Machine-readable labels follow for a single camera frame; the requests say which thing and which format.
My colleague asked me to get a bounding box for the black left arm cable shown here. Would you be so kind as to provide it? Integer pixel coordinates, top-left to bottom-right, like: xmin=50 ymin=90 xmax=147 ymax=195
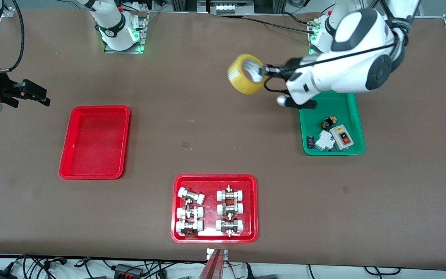
xmin=264 ymin=15 xmax=411 ymax=93

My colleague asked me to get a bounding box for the white electrical terminal block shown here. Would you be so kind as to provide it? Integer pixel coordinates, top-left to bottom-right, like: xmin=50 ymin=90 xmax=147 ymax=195
xmin=209 ymin=0 xmax=247 ymax=16

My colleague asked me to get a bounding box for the metal fitting with white caps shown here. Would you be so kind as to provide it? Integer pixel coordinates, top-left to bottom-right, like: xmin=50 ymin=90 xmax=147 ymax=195
xmin=216 ymin=203 xmax=244 ymax=216
xmin=176 ymin=205 xmax=204 ymax=220
xmin=216 ymin=218 xmax=245 ymax=237
xmin=178 ymin=187 xmax=205 ymax=205
xmin=175 ymin=220 xmax=204 ymax=236
xmin=216 ymin=184 xmax=245 ymax=202

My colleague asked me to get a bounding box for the yellow clear packing tape roll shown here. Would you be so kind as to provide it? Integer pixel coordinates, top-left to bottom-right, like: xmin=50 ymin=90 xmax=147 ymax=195
xmin=227 ymin=53 xmax=267 ymax=96

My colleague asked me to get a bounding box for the small metal edge bracket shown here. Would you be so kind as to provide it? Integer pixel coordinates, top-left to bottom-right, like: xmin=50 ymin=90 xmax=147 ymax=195
xmin=206 ymin=248 xmax=228 ymax=261

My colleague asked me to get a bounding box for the red tray holding fittings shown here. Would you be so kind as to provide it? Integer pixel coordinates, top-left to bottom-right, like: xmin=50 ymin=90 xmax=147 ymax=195
xmin=171 ymin=174 xmax=259 ymax=244

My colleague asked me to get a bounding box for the plain red plastic tray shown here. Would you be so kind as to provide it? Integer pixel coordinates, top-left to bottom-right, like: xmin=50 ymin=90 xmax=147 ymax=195
xmin=58 ymin=105 xmax=131 ymax=180

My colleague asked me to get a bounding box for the red metal beam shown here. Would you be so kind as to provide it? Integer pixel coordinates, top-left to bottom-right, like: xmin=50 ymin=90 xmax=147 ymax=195
xmin=198 ymin=250 xmax=223 ymax=279

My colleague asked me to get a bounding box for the green plastic tray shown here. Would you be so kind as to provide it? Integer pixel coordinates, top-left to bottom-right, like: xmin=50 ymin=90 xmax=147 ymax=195
xmin=299 ymin=91 xmax=365 ymax=156

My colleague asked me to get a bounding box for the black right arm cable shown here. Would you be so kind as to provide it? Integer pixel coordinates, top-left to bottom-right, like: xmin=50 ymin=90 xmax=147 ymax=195
xmin=0 ymin=0 xmax=24 ymax=73

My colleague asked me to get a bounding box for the black yellow pushbutton component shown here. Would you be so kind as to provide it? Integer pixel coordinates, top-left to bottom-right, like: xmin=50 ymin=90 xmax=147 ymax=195
xmin=321 ymin=116 xmax=339 ymax=130

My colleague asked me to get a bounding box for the black cable on table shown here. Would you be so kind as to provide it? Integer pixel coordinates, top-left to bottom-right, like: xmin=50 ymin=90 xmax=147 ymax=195
xmin=242 ymin=12 xmax=316 ymax=35

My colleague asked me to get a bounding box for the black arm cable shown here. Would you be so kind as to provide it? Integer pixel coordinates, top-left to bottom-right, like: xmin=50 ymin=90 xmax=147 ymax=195
xmin=0 ymin=0 xmax=24 ymax=73
xmin=264 ymin=15 xmax=411 ymax=93

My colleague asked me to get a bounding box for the grey on-off switch box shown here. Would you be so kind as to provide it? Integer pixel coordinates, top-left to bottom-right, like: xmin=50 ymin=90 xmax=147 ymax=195
xmin=329 ymin=124 xmax=354 ymax=151

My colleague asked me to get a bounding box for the white circuit breaker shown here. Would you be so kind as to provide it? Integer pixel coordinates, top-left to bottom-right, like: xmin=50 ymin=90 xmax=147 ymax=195
xmin=315 ymin=130 xmax=336 ymax=152

